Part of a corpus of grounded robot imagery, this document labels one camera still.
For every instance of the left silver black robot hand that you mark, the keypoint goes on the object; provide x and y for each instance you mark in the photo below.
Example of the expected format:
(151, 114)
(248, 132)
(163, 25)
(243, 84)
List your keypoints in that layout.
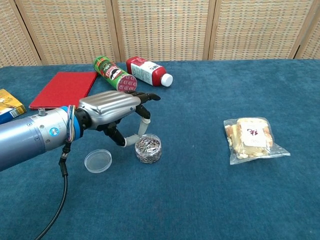
(110, 105)

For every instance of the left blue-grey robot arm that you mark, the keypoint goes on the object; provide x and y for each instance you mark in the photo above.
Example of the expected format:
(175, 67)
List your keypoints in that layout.
(27, 136)

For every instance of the green Pringles can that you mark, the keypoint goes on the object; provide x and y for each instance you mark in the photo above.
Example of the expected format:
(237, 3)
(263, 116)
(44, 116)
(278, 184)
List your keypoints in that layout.
(112, 73)

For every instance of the red notebook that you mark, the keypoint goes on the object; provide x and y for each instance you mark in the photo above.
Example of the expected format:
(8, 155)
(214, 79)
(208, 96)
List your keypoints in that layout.
(65, 88)

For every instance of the red juice bottle white cap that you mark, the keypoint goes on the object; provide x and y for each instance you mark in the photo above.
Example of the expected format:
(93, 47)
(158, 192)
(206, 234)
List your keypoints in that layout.
(147, 71)

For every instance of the clear plastic round lid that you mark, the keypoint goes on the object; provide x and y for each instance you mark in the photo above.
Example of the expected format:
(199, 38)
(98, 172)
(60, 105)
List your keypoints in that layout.
(98, 161)

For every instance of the clear jar of paperclips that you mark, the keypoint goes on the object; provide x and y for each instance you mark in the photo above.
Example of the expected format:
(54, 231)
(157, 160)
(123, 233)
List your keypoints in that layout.
(148, 150)

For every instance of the woven bamboo folding screen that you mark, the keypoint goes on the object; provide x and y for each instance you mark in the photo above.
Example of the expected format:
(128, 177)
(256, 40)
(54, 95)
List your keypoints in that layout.
(162, 25)

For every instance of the yellow and blue carton box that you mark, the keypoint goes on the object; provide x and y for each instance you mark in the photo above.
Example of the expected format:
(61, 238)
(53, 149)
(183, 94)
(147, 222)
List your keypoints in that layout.
(10, 107)

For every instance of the blue carpet table cover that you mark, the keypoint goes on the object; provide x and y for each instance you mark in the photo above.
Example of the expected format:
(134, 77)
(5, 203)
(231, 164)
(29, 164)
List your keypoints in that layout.
(200, 200)

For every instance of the clear bag of snacks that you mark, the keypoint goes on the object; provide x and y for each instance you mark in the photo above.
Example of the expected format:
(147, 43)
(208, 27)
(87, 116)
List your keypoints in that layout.
(252, 140)

